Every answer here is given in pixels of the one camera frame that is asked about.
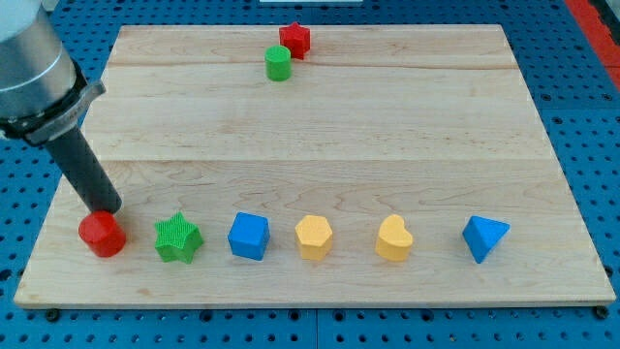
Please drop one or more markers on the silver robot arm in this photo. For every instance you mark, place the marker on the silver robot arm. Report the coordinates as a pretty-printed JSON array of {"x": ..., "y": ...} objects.
[{"x": 43, "y": 90}]

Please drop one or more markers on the wooden board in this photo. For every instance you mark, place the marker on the wooden board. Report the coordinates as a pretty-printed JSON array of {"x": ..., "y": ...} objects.
[{"x": 434, "y": 123}]

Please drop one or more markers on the yellow hexagon block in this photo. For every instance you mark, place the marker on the yellow hexagon block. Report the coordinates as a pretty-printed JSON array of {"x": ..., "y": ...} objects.
[{"x": 313, "y": 237}]

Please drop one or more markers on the blue cube block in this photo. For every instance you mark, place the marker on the blue cube block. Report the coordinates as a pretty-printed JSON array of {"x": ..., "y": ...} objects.
[{"x": 249, "y": 236}]

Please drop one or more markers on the yellow heart block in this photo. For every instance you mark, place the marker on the yellow heart block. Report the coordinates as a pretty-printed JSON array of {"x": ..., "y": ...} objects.
[{"x": 394, "y": 241}]

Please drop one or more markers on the green cylinder block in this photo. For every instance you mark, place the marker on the green cylinder block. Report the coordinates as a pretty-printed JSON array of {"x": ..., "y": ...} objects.
[{"x": 278, "y": 63}]

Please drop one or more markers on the red star block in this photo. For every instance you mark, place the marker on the red star block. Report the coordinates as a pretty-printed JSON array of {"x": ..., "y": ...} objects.
[{"x": 296, "y": 38}]

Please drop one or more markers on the green star block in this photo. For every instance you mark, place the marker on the green star block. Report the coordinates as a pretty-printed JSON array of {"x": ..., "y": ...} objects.
[{"x": 177, "y": 239}]

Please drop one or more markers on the blue triangle block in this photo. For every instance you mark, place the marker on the blue triangle block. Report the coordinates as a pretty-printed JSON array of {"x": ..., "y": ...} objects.
[{"x": 482, "y": 235}]

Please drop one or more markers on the red cylinder block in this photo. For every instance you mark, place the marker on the red cylinder block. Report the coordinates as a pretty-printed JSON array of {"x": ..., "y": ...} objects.
[{"x": 101, "y": 233}]

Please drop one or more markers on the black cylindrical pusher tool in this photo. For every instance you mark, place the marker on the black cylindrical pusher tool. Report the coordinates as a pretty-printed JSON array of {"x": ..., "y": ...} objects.
[{"x": 77, "y": 162}]

